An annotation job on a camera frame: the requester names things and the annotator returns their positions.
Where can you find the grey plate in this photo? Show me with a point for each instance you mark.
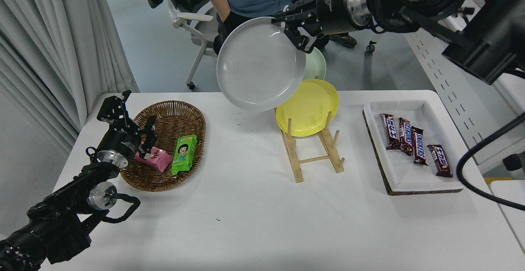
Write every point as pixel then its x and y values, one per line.
pixel 258 66

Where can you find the brown wicker basket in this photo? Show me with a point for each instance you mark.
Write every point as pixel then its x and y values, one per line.
pixel 174 119

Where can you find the yellow plate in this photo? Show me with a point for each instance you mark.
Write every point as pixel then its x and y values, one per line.
pixel 307 107

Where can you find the white tray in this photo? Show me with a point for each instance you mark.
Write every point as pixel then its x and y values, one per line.
pixel 410 176

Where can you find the person's forearm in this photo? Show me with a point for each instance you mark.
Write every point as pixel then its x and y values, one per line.
pixel 217 2

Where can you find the green snack pack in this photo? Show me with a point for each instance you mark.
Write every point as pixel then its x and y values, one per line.
pixel 184 156

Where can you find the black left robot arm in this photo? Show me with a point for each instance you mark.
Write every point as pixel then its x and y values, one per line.
pixel 53 222

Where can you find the pink snack pack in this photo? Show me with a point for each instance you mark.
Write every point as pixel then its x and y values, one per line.
pixel 160 161

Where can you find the brown snack bar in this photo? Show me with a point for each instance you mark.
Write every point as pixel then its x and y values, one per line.
pixel 419 146
pixel 405 137
pixel 439 160
pixel 390 131

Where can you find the pale grey curtain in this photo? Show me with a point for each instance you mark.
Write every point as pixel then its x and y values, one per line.
pixel 49 37

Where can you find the wooden plate rack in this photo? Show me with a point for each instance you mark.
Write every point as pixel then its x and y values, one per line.
pixel 295 160

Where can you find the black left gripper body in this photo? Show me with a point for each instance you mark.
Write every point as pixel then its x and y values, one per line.
pixel 120 142

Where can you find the white desk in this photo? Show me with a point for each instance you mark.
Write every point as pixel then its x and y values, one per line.
pixel 434 66

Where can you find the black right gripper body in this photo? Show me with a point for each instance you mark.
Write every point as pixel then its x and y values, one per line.
pixel 333 6

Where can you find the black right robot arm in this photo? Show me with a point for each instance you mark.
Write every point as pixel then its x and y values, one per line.
pixel 492 37

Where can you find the pale green plate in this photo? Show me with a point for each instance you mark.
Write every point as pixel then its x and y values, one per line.
pixel 316 66

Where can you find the white office chair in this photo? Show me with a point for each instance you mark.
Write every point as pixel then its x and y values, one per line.
pixel 192 17

